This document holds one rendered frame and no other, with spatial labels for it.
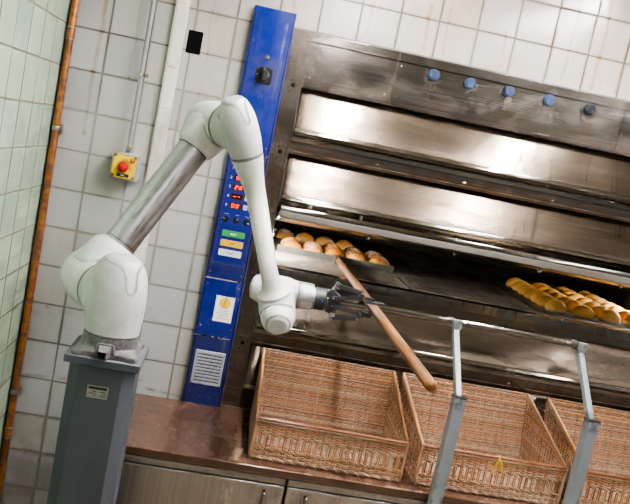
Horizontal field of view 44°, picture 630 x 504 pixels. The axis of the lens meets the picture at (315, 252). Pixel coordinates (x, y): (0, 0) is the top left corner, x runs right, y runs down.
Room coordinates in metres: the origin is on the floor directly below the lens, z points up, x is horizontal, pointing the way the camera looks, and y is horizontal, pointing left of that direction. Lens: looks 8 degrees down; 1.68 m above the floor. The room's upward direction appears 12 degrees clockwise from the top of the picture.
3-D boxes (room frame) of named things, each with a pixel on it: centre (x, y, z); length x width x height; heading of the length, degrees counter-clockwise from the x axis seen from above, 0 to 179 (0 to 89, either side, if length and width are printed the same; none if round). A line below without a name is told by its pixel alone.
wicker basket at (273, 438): (2.87, -0.17, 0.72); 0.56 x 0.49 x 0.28; 95
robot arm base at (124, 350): (2.14, 0.52, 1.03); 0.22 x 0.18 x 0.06; 7
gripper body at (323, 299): (2.57, -0.07, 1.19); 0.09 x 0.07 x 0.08; 97
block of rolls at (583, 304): (3.70, -1.24, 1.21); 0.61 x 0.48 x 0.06; 6
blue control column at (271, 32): (4.01, 0.43, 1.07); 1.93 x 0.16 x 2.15; 6
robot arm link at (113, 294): (2.17, 0.52, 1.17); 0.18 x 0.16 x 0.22; 39
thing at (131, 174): (2.99, 0.77, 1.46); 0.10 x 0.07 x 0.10; 96
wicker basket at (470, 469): (2.93, -0.75, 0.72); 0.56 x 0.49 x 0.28; 97
